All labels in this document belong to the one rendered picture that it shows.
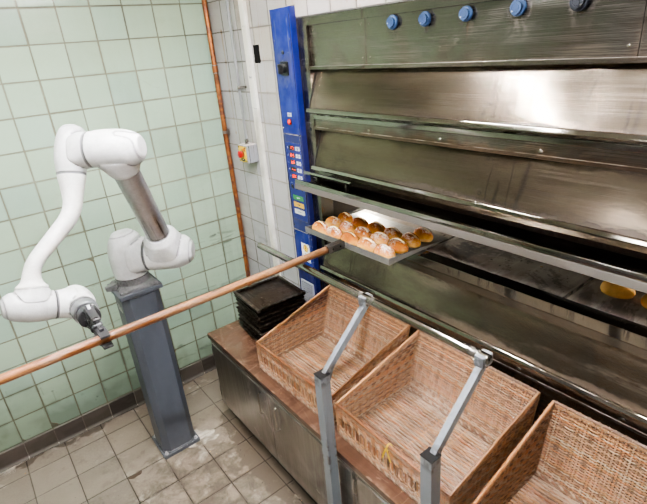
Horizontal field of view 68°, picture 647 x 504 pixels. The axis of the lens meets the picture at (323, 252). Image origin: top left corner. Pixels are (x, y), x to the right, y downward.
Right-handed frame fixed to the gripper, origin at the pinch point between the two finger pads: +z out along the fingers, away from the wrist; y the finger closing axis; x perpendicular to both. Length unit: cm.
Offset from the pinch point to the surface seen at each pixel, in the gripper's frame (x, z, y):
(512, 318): -116, 72, 13
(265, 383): -61, -14, 62
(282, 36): -112, -47, -84
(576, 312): -114, 94, 1
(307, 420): -61, 18, 61
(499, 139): -114, 63, -48
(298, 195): -112, -47, -9
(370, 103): -114, 7, -57
